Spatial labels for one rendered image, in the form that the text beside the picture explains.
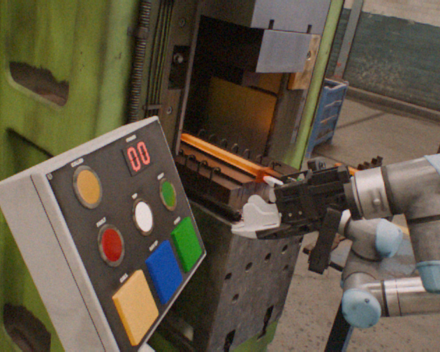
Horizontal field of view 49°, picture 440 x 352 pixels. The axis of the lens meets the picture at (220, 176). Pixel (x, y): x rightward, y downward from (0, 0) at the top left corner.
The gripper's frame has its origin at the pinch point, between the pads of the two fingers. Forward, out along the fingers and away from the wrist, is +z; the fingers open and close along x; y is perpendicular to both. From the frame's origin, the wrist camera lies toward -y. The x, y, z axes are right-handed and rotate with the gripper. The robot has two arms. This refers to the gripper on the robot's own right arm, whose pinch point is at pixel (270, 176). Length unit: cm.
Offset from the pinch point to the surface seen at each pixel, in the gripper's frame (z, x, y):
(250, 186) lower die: 2.7, -4.2, 3.3
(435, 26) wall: 210, 729, -45
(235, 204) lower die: 2.7, -9.3, 7.2
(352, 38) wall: 336, 712, 1
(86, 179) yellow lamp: -13, -66, -17
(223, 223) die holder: 0.3, -15.9, 9.9
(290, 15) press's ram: 2.3, -3.6, -39.7
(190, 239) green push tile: -13.1, -43.1, -0.7
